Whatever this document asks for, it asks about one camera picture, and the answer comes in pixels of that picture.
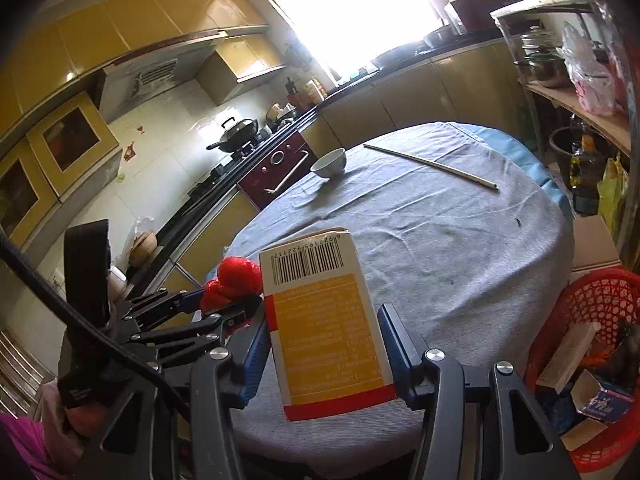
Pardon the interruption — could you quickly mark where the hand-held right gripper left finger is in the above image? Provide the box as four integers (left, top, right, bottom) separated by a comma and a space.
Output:
85, 310, 271, 480

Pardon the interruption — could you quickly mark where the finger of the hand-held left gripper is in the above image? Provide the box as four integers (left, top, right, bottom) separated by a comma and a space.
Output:
120, 294, 266, 362
117, 287, 213, 332

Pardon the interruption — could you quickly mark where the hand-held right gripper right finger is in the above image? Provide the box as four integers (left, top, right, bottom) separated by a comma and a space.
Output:
376, 302, 582, 480

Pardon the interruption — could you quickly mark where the red plastic bag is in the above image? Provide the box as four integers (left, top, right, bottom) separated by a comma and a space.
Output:
199, 256, 264, 312

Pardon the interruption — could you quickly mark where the red and yellow carton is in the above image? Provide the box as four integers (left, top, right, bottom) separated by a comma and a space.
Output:
258, 228, 399, 422

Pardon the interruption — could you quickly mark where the long white carton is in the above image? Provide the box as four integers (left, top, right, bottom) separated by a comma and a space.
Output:
535, 321, 601, 395

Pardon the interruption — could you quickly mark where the blue and white carton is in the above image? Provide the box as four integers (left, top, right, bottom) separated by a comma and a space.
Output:
570, 369, 637, 427

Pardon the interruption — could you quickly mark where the red plastic basket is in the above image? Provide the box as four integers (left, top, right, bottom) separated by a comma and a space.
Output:
524, 267, 640, 472

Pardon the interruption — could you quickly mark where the person's left forearm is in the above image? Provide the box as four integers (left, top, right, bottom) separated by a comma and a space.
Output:
0, 409, 57, 480

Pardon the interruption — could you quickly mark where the person's left hand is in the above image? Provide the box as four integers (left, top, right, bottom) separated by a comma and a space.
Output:
41, 380, 108, 466

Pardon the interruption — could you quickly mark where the grey tablecloth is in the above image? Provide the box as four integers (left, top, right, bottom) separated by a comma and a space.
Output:
207, 121, 575, 478

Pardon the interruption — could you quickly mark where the dark red oven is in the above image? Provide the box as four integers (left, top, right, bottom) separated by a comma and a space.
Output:
237, 130, 317, 212

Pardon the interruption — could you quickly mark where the black wok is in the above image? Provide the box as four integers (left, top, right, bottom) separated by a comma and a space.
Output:
206, 117, 261, 155

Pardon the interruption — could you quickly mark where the long wooden chopstick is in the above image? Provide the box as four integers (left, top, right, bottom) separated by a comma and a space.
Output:
363, 143, 499, 192

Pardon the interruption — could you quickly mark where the white bowl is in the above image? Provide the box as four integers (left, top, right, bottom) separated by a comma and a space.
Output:
310, 148, 347, 179

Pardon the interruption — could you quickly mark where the range hood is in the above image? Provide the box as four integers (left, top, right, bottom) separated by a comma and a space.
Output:
96, 57, 182, 122

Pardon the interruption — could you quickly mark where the cardboard box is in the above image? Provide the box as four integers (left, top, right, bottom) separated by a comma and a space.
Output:
569, 215, 623, 283

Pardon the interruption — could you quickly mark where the blue under cloth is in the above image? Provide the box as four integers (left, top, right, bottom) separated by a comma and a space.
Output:
467, 122, 573, 218

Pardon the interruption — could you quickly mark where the cooking oil bottle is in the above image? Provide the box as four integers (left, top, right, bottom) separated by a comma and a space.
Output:
569, 134, 602, 213

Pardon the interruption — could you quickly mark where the black bucket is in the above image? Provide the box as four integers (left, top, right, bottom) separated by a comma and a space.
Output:
549, 126, 612, 188

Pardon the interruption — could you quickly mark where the yellow plastic bag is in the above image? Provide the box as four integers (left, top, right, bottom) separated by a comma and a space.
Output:
597, 154, 632, 233

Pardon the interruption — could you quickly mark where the dark frying pan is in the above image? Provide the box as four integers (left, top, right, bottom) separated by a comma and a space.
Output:
372, 45, 418, 70

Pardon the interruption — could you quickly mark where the metal shelf rack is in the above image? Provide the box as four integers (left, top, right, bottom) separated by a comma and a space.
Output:
489, 0, 640, 161

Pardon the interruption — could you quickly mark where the steel pot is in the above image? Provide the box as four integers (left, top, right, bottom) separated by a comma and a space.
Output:
519, 25, 572, 88

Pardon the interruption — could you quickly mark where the pink and white plastic bag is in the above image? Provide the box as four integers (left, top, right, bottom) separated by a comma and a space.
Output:
559, 21, 622, 117

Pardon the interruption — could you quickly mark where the dark microwave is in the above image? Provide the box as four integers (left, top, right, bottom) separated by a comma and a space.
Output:
444, 0, 517, 36

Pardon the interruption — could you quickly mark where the black cable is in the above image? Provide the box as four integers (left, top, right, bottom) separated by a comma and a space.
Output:
0, 232, 195, 423

